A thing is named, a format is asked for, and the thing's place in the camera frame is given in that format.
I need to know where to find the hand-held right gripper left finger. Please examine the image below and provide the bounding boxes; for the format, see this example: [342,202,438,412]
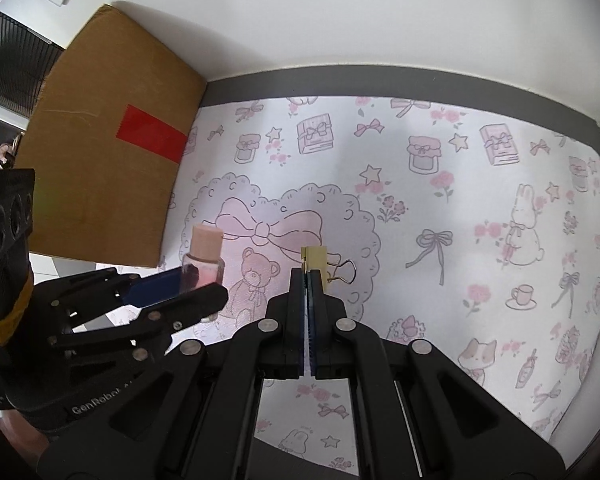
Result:
[37,267,308,480]

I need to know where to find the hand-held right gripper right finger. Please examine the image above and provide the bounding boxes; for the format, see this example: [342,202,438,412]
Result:
[307,269,566,480]

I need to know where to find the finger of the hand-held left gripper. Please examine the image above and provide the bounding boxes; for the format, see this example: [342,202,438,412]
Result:
[47,282,229,361]
[32,265,199,333]

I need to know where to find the gold binder clip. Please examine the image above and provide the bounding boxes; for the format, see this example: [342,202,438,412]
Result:
[300,246,357,293]

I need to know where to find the small glass bottle pink cap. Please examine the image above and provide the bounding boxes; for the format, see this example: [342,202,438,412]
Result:
[181,224,227,323]

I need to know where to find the brown cardboard box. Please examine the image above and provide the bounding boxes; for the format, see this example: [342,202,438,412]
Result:
[15,4,208,269]

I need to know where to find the person's left forearm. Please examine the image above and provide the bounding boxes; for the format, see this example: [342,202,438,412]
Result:
[0,407,51,456]

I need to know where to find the white printed table mat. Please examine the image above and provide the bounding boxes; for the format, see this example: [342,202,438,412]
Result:
[157,94,600,473]

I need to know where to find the black window blinds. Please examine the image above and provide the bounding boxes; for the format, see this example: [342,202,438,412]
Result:
[0,10,66,126]

